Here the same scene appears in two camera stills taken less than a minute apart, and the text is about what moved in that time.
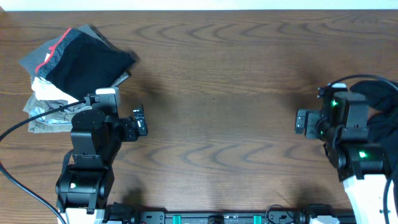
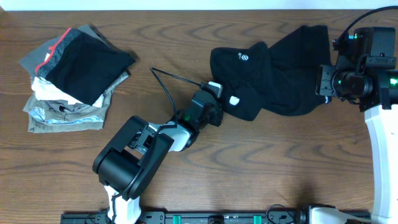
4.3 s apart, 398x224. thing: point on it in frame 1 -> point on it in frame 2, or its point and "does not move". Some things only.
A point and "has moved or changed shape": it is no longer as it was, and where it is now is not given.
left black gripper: x=138 y=121 -> x=216 y=109
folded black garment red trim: x=81 y=65 does not move
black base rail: x=336 y=213 does not move
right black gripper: x=311 y=130 -> x=324 y=80
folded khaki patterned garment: x=59 y=122 does not move
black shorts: x=382 y=98 has moved or changed shape
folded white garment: x=46 y=91 does not move
